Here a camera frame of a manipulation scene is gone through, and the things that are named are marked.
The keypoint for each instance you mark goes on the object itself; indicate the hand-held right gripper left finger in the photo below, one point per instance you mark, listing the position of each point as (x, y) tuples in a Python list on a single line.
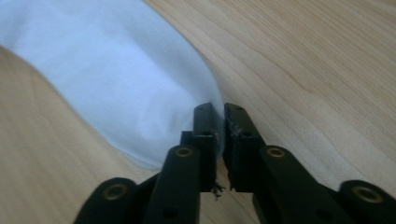
[(204, 146)]

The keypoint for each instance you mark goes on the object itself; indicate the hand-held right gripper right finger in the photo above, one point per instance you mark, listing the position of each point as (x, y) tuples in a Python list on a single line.
[(246, 149)]

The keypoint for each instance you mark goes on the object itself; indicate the white sock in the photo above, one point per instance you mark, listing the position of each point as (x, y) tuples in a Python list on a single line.
[(124, 77)]

